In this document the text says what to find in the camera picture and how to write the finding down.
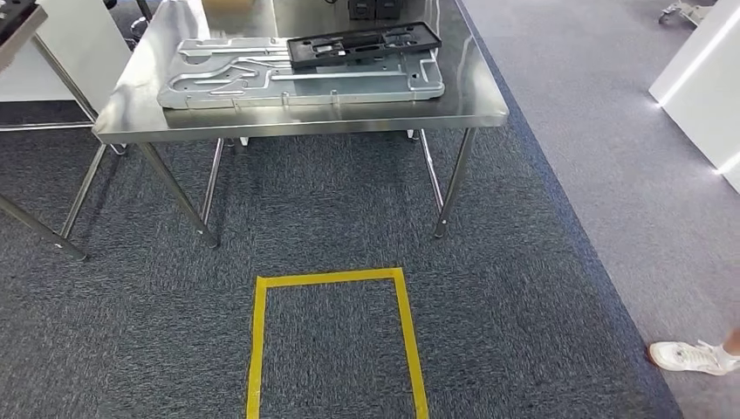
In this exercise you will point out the yellow floor tape rectangle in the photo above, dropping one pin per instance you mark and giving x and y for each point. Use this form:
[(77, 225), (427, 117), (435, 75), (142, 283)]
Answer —
[(258, 347)]

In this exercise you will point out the stainless steel workbench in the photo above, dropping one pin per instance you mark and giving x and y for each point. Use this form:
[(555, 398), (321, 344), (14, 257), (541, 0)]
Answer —
[(289, 124)]

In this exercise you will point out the small steel table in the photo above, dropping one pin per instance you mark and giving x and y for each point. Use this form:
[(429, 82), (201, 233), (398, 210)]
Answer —
[(26, 37)]

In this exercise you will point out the white cabinet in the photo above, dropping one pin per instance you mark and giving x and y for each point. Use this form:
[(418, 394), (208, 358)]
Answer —
[(87, 35)]

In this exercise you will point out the grey wheeled dolly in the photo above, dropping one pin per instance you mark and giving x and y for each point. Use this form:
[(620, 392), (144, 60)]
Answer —
[(688, 10)]

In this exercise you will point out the large stamped sheet-metal panel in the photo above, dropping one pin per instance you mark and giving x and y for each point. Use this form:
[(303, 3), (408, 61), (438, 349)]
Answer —
[(347, 87)]

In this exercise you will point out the white counter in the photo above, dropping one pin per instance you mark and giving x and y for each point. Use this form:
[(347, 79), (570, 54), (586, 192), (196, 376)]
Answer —
[(705, 104)]

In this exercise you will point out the black plastic plate frame part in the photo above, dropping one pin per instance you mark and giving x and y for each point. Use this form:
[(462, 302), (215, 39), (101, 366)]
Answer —
[(364, 46)]

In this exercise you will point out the person's leg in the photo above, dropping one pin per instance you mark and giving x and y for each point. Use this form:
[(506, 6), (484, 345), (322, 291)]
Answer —
[(733, 341)]

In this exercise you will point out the person's foot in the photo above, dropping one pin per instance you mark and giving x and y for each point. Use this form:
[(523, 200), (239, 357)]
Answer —
[(682, 357)]

